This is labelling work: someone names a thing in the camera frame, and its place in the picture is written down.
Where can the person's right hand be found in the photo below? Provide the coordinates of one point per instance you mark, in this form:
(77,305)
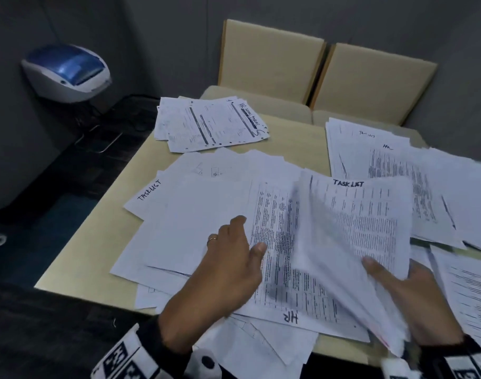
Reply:
(424,307)

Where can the person's left hand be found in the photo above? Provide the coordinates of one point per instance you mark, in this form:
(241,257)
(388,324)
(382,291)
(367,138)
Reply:
(220,280)

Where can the person's right thumb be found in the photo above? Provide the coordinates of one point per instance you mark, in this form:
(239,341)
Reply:
(379,271)

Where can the person's left thumb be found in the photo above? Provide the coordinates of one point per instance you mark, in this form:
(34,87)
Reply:
(257,254)

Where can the printed paper bundle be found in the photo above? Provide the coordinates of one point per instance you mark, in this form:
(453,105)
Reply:
(343,232)

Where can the pile of printed paper sheets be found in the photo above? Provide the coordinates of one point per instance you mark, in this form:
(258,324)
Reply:
(193,217)
(414,173)
(467,288)

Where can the pile of perforated printout sheets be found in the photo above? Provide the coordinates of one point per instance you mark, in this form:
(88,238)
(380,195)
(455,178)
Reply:
(208,122)

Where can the black side stand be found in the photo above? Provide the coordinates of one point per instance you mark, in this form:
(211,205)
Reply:
(106,153)

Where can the beige padded chair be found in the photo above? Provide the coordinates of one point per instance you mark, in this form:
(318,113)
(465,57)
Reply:
(270,61)
(372,84)

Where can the person's black clothing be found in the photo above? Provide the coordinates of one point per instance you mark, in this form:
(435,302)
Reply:
(47,335)

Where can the white and blue label printer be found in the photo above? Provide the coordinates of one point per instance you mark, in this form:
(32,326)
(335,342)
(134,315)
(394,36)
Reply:
(65,72)

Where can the marker-tagged right wrist camera mount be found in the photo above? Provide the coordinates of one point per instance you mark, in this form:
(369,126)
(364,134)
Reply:
(457,361)

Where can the marker-tagged wrist camera mount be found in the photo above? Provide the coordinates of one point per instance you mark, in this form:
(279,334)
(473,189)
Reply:
(141,361)
(457,361)

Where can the marker-tagged left wrist camera mount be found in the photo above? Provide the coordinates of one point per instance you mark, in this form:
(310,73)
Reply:
(141,361)

